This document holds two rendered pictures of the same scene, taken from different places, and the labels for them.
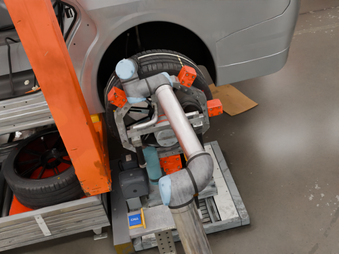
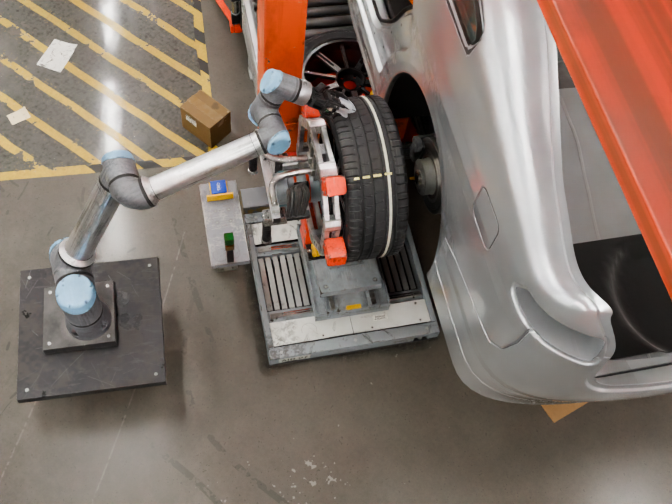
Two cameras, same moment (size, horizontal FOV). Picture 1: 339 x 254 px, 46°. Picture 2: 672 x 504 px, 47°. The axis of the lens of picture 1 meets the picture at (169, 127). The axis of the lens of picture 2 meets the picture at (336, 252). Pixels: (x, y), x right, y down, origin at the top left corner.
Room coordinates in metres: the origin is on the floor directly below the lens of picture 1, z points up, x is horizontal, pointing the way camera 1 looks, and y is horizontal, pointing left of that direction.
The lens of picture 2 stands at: (1.49, -1.64, 3.43)
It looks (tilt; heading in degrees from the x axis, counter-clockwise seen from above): 61 degrees down; 72
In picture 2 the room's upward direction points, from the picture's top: 11 degrees clockwise
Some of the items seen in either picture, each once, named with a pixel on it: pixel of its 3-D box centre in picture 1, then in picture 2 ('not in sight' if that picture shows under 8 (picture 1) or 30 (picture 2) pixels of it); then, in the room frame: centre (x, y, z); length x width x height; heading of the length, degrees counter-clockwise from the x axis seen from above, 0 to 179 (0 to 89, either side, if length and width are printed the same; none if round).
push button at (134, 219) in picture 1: (134, 220); (218, 187); (1.52, 0.30, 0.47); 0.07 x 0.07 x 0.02; 3
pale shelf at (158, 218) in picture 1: (164, 216); (224, 223); (1.53, 0.13, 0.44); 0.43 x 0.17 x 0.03; 93
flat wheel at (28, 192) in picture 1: (54, 165); (348, 91); (2.22, 0.88, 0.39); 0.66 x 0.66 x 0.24
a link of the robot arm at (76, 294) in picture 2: not in sight; (78, 298); (0.91, -0.22, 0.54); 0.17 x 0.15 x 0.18; 102
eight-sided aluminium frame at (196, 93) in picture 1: (162, 120); (317, 184); (1.91, 0.03, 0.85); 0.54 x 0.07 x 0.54; 93
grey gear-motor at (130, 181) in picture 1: (133, 176); not in sight; (2.10, 0.32, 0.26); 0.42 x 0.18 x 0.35; 3
